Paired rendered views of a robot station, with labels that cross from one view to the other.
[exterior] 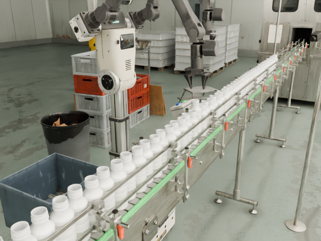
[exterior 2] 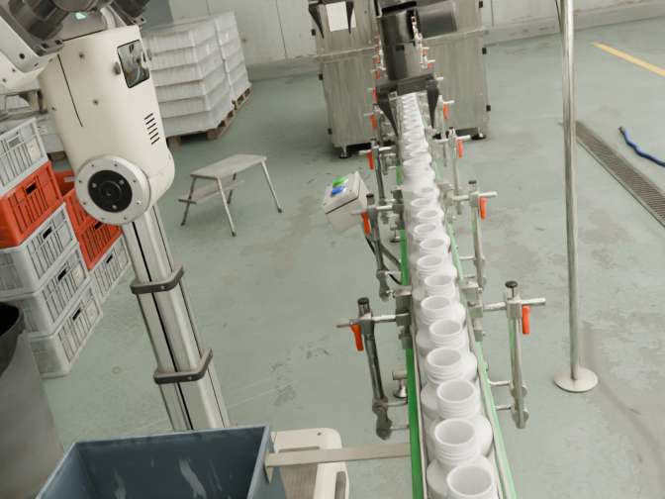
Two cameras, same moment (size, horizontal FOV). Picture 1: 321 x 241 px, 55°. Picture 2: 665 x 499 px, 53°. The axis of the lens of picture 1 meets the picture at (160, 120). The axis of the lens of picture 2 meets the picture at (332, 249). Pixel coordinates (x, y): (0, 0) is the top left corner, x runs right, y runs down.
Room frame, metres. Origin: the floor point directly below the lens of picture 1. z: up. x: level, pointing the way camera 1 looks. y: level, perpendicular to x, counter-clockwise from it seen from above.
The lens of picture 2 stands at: (0.41, 0.41, 1.55)
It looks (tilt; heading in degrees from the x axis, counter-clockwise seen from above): 23 degrees down; 339
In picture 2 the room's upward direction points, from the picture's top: 10 degrees counter-clockwise
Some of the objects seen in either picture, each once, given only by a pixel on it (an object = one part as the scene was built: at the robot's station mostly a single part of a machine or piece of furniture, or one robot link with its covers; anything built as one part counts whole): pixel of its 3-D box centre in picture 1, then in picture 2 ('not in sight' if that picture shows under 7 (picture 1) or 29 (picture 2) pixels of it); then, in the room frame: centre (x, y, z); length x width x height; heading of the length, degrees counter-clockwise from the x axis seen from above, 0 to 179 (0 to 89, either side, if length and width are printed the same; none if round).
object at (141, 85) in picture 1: (128, 84); (57, 203); (4.44, 0.48, 0.55); 0.61 x 0.41 x 0.22; 154
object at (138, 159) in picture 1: (137, 169); (452, 388); (0.96, 0.08, 1.08); 0.06 x 0.06 x 0.17
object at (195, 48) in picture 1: (197, 50); (399, 27); (1.42, -0.17, 1.43); 0.07 x 0.06 x 0.07; 60
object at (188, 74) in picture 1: (193, 79); (400, 108); (1.42, -0.16, 1.30); 0.07 x 0.07 x 0.09; 61
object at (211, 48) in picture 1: (205, 42); (416, 1); (1.40, -0.20, 1.47); 0.12 x 0.09 x 0.12; 60
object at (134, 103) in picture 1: (128, 99); (69, 238); (4.44, 0.48, 0.33); 0.61 x 0.41 x 0.22; 154
